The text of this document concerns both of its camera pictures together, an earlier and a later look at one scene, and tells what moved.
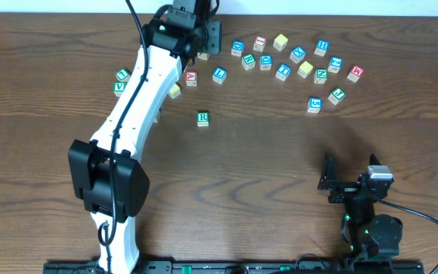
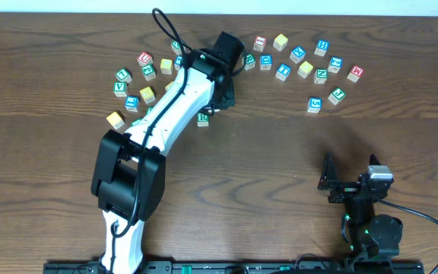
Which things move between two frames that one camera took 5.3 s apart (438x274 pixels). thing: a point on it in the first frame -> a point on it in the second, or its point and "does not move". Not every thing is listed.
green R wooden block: (203, 119) does not move
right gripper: (346, 189) does not move
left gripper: (214, 36) -> (226, 96)
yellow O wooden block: (305, 69) does not move
